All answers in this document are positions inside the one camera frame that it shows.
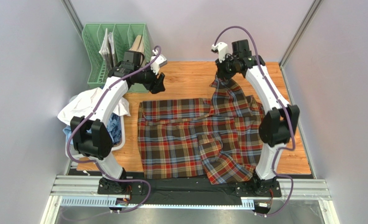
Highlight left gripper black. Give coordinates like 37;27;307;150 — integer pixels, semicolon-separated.
134;61;166;94

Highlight plaid long sleeve shirt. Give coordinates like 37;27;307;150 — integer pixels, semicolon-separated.
138;78;264;185

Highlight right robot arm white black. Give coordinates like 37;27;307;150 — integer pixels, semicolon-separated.
211;40;300;196

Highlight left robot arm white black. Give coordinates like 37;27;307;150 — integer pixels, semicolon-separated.
65;46;167;188

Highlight beige book in organizer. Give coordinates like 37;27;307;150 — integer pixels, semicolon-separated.
129;35;145;54

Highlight magazines in organizer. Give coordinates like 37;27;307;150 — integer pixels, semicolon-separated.
99;28;118;72

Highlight white shirt in basket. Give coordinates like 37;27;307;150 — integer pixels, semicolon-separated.
57;87;131;125

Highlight green plastic file organizer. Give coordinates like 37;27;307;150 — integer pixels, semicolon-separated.
82;23;153;89

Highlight light blue shirt in basket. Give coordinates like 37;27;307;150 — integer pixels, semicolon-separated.
62;125;72;142

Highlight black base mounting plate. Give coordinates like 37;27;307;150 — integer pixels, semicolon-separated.
90;173;282;206

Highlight white laundry basket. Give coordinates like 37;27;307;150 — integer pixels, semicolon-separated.
57;88;131;150

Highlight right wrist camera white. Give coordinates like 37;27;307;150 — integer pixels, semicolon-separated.
211;42;229;63

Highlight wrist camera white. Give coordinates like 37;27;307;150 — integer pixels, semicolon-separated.
211;42;229;63
150;49;167;75

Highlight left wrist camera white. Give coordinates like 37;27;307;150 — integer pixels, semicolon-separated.
150;49;167;75

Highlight aluminium frame rail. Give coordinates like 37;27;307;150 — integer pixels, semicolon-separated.
42;162;339;224

